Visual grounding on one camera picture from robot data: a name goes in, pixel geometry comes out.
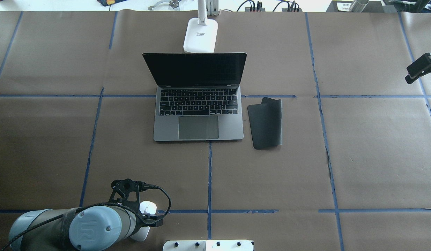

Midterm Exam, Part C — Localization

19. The grey laptop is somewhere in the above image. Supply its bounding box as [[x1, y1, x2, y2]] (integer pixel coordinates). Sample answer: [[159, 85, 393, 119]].
[[142, 52, 247, 142]]

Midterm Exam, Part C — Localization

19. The black mouse pad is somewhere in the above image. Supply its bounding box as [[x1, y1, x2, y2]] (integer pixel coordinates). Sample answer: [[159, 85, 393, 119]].
[[247, 97, 283, 150]]

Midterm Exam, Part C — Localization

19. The white computer mouse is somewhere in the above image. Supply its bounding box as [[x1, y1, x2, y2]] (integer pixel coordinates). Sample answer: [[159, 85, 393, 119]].
[[130, 200, 157, 242]]

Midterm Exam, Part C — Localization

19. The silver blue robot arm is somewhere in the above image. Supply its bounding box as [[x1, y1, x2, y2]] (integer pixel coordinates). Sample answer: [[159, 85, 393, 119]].
[[2, 203, 150, 251]]

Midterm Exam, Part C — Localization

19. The white desk lamp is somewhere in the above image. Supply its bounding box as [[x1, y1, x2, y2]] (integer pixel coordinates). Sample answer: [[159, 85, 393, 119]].
[[183, 0, 218, 53]]

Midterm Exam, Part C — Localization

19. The grabber stick tool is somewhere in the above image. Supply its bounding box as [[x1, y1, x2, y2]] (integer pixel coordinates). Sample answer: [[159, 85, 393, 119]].
[[147, 0, 181, 11]]

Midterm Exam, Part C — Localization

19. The black box with cylinder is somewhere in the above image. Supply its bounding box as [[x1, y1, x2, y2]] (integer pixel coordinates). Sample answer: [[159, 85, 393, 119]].
[[326, 0, 384, 13]]

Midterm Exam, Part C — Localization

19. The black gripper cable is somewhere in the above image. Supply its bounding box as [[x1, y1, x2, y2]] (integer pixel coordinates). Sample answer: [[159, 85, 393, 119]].
[[1, 184, 172, 251]]

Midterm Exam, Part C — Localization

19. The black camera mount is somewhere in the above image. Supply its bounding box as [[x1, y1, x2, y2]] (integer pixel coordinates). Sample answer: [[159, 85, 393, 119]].
[[404, 53, 431, 84], [108, 178, 172, 227]]

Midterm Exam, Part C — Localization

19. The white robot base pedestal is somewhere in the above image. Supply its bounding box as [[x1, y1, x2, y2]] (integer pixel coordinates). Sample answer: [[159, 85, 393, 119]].
[[162, 239, 255, 251]]

